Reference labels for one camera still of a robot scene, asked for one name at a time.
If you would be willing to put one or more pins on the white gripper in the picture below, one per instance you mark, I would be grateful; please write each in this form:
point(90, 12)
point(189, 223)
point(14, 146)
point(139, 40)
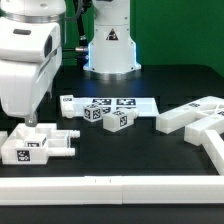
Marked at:
point(30, 56)

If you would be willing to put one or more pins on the white chair seat frame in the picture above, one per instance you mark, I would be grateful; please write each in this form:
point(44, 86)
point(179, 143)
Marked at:
point(58, 144)

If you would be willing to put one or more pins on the small white tagged block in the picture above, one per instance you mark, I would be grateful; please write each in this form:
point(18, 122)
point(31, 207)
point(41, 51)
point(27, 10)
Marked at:
point(35, 140)

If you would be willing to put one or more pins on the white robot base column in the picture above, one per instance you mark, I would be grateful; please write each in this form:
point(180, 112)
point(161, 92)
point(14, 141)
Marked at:
point(112, 51)

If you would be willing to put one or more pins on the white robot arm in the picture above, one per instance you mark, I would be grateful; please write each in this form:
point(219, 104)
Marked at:
point(35, 12)

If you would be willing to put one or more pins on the white chair back assembly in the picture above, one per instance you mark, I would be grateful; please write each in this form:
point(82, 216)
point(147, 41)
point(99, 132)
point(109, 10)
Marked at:
point(206, 113)

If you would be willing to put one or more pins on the white part at left edge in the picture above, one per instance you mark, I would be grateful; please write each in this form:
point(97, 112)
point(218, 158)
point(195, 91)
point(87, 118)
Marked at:
point(3, 137)

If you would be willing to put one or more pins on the white tagged cube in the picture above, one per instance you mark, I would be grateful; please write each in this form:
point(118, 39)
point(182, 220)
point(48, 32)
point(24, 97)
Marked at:
point(92, 113)

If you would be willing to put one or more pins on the white sheet with tags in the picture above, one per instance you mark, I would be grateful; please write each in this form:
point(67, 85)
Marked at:
point(146, 106)

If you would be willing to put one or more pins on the white front barrier rail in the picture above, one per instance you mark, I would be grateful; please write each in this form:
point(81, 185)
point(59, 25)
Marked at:
point(112, 190)

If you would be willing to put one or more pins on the white barrier rail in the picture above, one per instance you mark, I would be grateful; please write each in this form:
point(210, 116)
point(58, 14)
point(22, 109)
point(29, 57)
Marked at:
point(214, 146)
point(112, 190)

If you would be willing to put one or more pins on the white right barrier rail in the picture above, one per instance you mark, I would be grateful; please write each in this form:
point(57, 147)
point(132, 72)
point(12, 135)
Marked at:
point(214, 146)

